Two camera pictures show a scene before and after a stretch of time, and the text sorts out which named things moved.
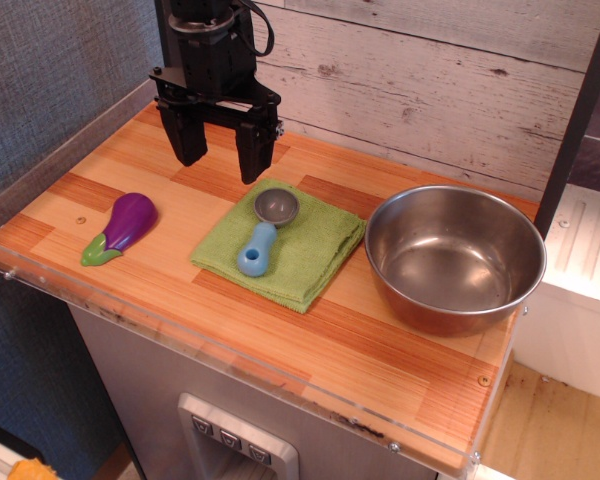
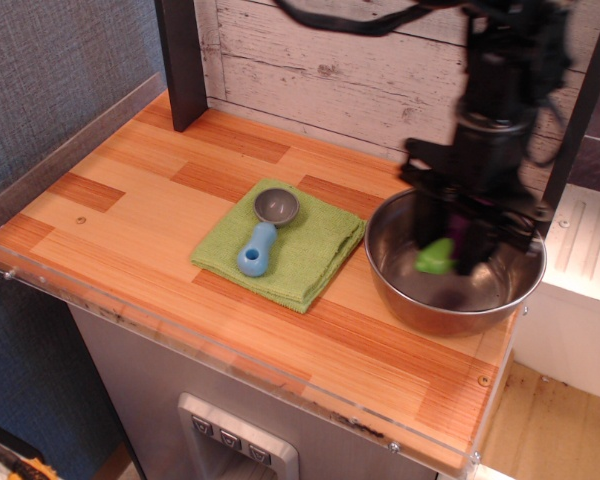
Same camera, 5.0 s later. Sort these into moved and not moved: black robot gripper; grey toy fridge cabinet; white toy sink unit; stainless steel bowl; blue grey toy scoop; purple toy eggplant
Moved: purple toy eggplant; black robot gripper
Not moved: blue grey toy scoop; grey toy fridge cabinet; white toy sink unit; stainless steel bowl
